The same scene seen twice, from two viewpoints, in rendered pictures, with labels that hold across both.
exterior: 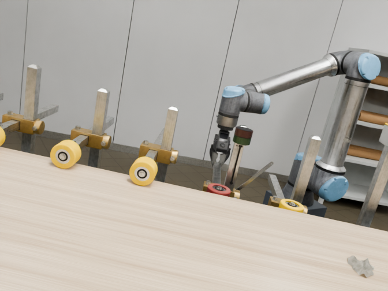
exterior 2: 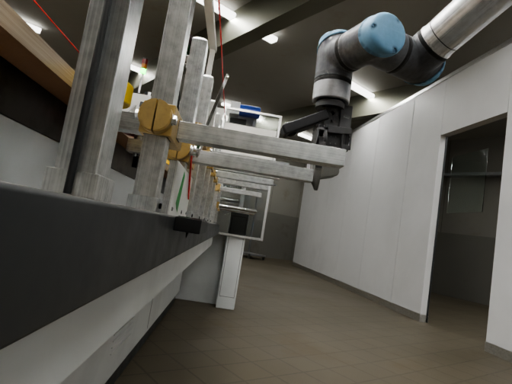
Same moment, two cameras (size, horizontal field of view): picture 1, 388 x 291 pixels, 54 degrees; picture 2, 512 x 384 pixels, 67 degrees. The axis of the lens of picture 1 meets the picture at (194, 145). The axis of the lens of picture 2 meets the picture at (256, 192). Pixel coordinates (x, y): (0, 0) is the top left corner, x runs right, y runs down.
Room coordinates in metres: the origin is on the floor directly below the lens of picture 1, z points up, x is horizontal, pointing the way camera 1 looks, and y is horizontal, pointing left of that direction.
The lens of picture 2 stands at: (1.41, -1.02, 0.70)
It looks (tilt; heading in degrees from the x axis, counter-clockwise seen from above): 6 degrees up; 87
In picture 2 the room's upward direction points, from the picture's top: 9 degrees clockwise
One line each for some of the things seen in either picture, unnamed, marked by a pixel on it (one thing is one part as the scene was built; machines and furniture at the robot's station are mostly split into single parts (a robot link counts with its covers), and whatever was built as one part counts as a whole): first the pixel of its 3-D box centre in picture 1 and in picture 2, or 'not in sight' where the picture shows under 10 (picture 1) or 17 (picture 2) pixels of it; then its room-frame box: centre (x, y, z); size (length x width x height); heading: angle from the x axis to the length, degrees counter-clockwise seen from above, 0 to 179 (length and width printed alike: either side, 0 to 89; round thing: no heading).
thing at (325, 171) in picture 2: (220, 160); (326, 171); (1.62, -0.13, 0.86); 0.06 x 0.03 x 0.09; 179
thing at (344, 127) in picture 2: (222, 137); (331, 129); (1.62, -0.12, 0.97); 0.09 x 0.08 x 0.12; 179
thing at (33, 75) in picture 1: (29, 130); (206, 168); (1.29, 0.60, 0.92); 0.03 x 0.03 x 0.48; 89
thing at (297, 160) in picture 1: (306, 169); not in sight; (2.02, -0.64, 0.79); 0.17 x 0.15 x 0.18; 24
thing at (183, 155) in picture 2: (220, 193); (180, 152); (1.28, -0.13, 0.84); 0.13 x 0.06 x 0.05; 89
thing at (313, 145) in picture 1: (296, 198); (165, 94); (1.28, -0.40, 0.89); 0.03 x 0.03 x 0.48; 89
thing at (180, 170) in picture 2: not in sight; (182, 193); (1.31, -0.18, 0.75); 0.26 x 0.01 x 0.10; 89
